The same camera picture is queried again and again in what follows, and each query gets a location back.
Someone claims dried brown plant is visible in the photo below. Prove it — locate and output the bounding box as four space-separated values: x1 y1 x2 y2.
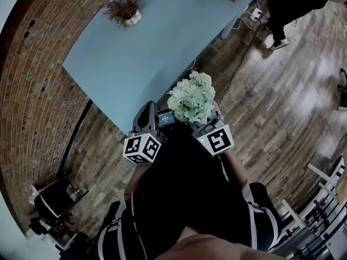
101 0 143 31

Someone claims person's left forearm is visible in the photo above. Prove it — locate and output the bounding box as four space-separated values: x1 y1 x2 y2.
129 161 153 191

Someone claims black chair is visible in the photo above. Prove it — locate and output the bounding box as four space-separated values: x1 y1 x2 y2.
29 175 89 227

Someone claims grey table leg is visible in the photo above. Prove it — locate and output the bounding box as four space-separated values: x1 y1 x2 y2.
220 14 239 41

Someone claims person's right forearm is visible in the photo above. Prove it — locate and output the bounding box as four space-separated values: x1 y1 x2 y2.
219 151 252 186

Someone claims black device with screen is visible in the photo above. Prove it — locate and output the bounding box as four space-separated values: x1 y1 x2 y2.
157 108 177 130

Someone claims person's black striped clothing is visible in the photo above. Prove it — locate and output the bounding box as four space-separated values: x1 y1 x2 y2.
93 127 282 260

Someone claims white vase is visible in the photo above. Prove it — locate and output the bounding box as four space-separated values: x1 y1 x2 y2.
125 9 143 27

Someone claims white shelf frame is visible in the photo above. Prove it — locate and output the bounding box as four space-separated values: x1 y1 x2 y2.
279 155 347 254

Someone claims pale green flowers bouquet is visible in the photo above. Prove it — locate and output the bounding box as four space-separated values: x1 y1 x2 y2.
166 69 217 125

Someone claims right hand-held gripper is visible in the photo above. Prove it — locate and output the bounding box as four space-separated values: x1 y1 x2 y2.
189 100 235 157

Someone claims white cable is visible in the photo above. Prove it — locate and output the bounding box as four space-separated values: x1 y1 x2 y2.
235 11 254 31

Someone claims black floor cable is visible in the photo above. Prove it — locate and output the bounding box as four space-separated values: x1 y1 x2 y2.
216 16 265 105

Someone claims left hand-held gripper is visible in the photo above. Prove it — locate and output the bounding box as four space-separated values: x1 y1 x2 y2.
122 100 164 165

